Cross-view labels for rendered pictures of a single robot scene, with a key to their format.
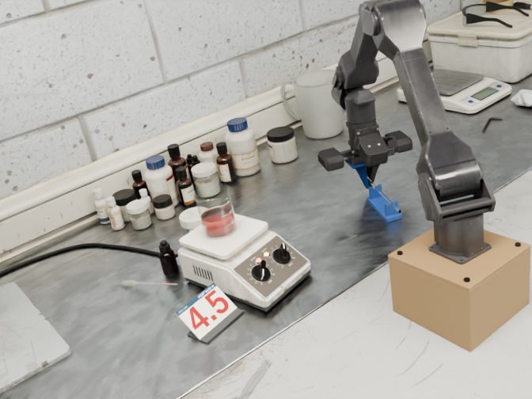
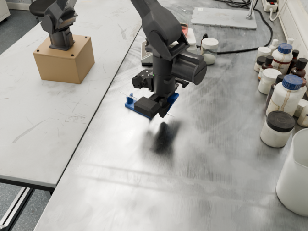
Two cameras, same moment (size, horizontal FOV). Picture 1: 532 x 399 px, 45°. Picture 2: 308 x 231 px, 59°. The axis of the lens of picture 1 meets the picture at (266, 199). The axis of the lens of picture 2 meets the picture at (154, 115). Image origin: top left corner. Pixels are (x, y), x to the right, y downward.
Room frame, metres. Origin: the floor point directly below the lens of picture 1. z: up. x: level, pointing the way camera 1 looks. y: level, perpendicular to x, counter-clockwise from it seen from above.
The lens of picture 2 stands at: (1.57, -0.65, 1.44)
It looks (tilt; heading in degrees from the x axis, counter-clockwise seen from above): 42 degrees down; 134
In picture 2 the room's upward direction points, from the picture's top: straight up
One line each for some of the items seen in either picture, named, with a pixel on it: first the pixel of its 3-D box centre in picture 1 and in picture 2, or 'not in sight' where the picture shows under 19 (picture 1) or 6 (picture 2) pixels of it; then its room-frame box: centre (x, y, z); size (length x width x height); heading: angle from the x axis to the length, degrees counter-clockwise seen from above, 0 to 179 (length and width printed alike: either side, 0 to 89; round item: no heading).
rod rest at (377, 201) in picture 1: (383, 202); (140, 104); (1.10, -0.23, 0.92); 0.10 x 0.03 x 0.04; 9
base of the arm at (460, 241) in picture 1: (457, 229); (61, 36); (0.77, -0.26, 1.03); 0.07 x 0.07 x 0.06; 29
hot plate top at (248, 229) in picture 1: (223, 233); (178, 36); (0.98, 0.08, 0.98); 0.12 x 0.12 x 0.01; 45
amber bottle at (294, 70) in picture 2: (178, 166); (297, 74); (1.39, 0.19, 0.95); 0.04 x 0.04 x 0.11
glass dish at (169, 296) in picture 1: (172, 293); not in sight; (0.93, 0.19, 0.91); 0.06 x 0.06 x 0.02
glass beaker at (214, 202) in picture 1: (214, 213); (180, 24); (0.98, 0.09, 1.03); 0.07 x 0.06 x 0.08; 131
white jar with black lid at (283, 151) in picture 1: (282, 145); (277, 129); (1.45, -0.06, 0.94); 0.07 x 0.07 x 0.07
